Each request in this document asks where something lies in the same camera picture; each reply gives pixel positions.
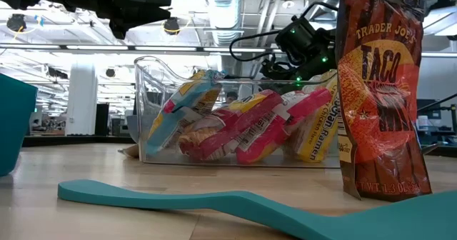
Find black cabinet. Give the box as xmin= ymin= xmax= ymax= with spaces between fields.
xmin=94 ymin=103 xmax=110 ymax=136

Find blue ramen packet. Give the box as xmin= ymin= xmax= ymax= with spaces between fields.
xmin=144 ymin=68 xmax=226 ymax=158

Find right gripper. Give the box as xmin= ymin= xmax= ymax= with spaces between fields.
xmin=260 ymin=58 xmax=338 ymax=82

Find teal rectangular tray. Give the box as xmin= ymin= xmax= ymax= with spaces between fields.
xmin=0 ymin=72 xmax=39 ymax=178

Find red Maruchan ramen packet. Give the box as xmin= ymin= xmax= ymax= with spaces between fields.
xmin=177 ymin=89 xmax=285 ymax=162
xmin=234 ymin=86 xmax=333 ymax=165

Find dark background monitor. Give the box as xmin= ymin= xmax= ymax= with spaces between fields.
xmin=416 ymin=99 xmax=441 ymax=120

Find white bottle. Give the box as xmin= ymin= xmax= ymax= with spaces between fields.
xmin=417 ymin=115 xmax=430 ymax=132

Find Trader Joe's taco seasoning packet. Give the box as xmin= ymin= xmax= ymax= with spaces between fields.
xmin=335 ymin=0 xmax=433 ymax=202

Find teal flat lid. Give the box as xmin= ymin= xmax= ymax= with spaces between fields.
xmin=57 ymin=179 xmax=457 ymax=240

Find yellow chicken ramen packet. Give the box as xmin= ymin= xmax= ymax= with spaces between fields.
xmin=283 ymin=70 xmax=340 ymax=164

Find clear plastic bin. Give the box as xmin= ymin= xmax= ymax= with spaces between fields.
xmin=134 ymin=56 xmax=341 ymax=169

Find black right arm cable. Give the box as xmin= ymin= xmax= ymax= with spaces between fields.
xmin=228 ymin=0 xmax=338 ymax=62

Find black ceiling-mounted device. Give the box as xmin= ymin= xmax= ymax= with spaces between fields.
xmin=163 ymin=16 xmax=182 ymax=36
xmin=6 ymin=14 xmax=28 ymax=32

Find blue bowl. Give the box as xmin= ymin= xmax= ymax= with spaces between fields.
xmin=126 ymin=114 xmax=144 ymax=144

